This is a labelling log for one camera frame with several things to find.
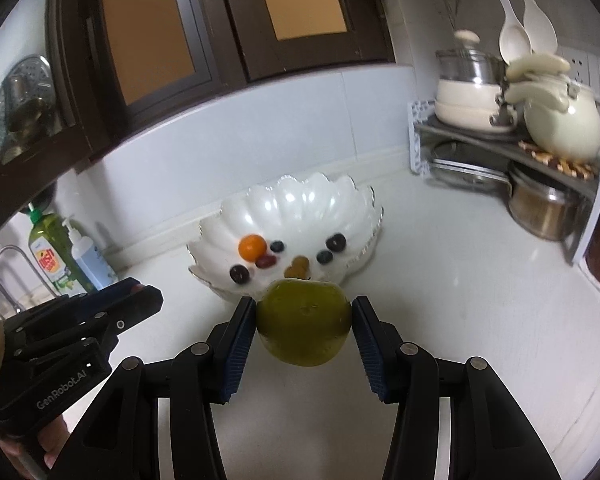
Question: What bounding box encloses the cream saucepan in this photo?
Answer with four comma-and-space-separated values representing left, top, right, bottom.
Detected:
434, 79, 523, 133

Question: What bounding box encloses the wooden trivet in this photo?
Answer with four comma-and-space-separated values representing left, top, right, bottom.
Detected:
519, 140, 596, 177

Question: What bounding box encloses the person's left hand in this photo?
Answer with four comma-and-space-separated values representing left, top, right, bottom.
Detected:
0, 412, 74, 480

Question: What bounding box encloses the green round fruit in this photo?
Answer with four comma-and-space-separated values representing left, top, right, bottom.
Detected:
256, 278, 353, 367

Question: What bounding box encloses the grey white corner shelf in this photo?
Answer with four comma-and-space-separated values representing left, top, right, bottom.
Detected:
407, 100, 600, 266

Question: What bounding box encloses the green dish soap bottle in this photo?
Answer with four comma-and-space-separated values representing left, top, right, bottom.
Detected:
28, 207, 88, 297

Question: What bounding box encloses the white scalloped bowl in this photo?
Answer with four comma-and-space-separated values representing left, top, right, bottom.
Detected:
187, 172, 385, 306

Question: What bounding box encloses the black hanging pan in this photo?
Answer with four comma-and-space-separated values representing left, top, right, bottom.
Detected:
31, 185, 59, 214

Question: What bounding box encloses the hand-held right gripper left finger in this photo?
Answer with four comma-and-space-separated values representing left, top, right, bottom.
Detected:
60, 296, 259, 480

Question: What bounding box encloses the perforated steel steamer plate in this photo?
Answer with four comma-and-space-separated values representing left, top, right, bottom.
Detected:
0, 55, 56, 161

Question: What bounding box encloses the white rice paddle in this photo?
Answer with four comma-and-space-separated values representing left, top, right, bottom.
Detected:
505, 0, 558, 56

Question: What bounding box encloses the brown window frame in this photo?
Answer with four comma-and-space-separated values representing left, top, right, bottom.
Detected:
47, 0, 396, 131

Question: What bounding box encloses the orange tangerine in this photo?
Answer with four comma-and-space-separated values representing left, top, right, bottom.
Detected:
238, 234, 268, 262

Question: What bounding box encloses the white pump soap bottle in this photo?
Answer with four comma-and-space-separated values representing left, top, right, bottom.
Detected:
62, 216, 118, 291

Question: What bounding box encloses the cream ceramic kettle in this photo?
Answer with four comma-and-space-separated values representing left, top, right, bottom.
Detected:
505, 54, 600, 162

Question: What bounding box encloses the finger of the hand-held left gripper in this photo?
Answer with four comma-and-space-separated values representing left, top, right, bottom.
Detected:
2, 277, 141, 346
15, 285, 165, 361

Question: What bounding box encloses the small white tray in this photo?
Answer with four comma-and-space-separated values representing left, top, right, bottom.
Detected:
577, 255, 600, 301

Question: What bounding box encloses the open brown window sash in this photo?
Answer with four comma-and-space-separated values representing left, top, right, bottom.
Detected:
0, 0, 106, 231

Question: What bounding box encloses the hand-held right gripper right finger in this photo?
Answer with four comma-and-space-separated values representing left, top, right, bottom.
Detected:
351, 295, 562, 480

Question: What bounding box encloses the steel stock pot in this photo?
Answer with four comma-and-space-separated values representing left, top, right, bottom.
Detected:
507, 165, 588, 242

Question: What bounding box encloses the steel steamer with glass lid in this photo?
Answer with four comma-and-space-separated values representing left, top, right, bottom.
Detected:
436, 30, 506, 86

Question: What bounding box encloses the thin chrome faucet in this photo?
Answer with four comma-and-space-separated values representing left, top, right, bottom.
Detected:
0, 245, 36, 313

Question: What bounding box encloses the glass pot lid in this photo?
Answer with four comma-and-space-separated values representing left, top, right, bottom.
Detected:
430, 141, 511, 186

